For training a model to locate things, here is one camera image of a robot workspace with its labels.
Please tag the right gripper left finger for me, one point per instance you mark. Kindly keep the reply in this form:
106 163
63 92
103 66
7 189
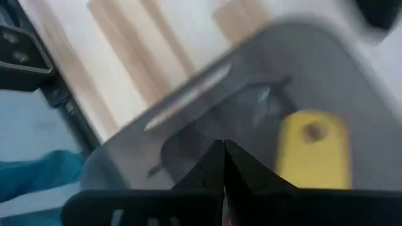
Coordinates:
207 175

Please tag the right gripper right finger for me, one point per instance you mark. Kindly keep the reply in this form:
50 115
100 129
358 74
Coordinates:
245 179

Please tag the yellow measuring cup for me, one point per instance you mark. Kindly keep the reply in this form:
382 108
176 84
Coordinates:
314 163

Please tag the grey plastic basket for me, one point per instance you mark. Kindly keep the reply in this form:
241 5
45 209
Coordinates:
314 62

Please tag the teal blurry object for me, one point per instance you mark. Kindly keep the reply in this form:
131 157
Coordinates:
37 172

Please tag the black metal table frame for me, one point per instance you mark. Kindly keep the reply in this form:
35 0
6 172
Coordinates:
73 116

